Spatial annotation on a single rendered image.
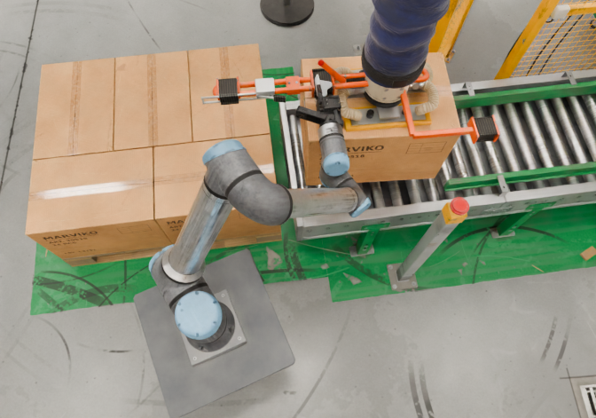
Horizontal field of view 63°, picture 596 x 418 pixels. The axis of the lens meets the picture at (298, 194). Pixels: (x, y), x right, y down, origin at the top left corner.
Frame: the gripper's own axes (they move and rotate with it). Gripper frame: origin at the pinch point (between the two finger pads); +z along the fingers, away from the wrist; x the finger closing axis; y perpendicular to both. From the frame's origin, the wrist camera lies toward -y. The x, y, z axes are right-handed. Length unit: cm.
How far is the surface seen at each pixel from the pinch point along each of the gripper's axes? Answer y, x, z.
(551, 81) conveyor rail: 136, -62, 31
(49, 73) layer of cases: -132, -67, 75
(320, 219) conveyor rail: 1, -62, -31
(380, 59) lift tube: 19.7, 19.7, -7.8
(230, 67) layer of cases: -34, -67, 66
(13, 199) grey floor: -174, -121, 28
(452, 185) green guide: 65, -58, -23
